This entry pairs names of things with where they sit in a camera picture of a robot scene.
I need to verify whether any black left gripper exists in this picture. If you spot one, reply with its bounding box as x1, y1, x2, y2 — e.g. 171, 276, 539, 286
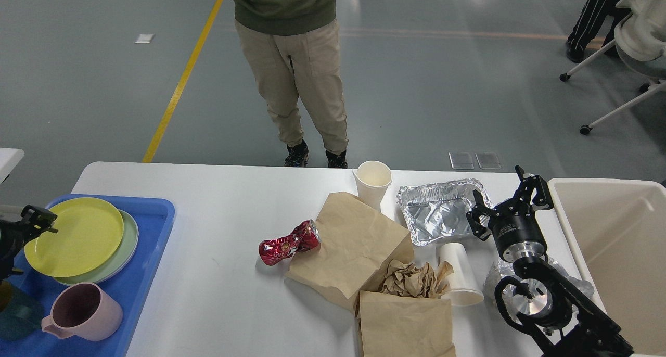
1, 206, 58, 279

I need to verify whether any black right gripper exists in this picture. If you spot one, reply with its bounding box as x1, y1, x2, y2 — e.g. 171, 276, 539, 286
466, 165, 554, 262

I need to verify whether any yellow plastic plate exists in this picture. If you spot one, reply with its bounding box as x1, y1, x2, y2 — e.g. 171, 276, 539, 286
23, 197, 124, 278

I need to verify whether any dark teal mug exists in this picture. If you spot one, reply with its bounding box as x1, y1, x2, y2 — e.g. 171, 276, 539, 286
1, 280, 44, 342

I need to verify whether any pink mug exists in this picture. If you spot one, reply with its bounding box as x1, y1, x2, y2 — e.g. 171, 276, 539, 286
41, 283, 123, 342

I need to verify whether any large brown paper bag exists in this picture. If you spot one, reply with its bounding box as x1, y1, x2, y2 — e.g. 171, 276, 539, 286
286, 193, 414, 313

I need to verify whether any small brown paper bag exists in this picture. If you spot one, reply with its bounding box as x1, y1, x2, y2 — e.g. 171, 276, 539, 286
357, 291, 456, 356

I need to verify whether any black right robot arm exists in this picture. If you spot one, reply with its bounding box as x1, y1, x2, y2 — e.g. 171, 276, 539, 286
466, 165, 634, 356

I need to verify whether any white side table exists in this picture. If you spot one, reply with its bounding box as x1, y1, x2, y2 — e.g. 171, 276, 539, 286
0, 147, 25, 183

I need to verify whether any aluminium foil tray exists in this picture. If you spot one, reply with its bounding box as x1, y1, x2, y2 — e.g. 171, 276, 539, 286
396, 178, 495, 247

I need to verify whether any pale green plate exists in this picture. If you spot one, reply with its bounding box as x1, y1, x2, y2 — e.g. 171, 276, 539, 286
54, 210, 139, 286

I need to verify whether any lying white paper cup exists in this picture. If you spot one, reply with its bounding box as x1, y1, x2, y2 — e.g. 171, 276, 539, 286
436, 243, 484, 307

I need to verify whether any crumpled clear plastic wrap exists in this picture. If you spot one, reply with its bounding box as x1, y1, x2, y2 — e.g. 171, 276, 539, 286
483, 256, 595, 304

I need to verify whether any beige plastic bin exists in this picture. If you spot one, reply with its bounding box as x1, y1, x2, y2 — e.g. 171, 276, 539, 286
548, 177, 665, 356

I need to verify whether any blue plastic tray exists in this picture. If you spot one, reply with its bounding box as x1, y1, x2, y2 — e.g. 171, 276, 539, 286
1, 195, 175, 356

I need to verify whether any crumpled brown paper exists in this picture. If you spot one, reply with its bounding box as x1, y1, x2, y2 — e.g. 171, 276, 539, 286
378, 260, 455, 299

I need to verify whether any upright white paper cup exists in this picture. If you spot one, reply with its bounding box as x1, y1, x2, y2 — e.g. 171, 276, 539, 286
352, 160, 392, 211

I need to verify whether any office chair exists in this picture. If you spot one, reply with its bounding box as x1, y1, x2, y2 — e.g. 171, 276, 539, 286
559, 40, 666, 135

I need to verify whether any crushed red soda can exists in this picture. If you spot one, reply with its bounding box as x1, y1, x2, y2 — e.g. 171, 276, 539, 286
258, 220, 321, 265

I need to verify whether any person in dark clothes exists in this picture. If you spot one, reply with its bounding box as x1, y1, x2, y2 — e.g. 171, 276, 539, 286
566, 0, 631, 63

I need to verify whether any person in green sweater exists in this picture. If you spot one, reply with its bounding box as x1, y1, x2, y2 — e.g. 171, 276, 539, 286
232, 0, 348, 168

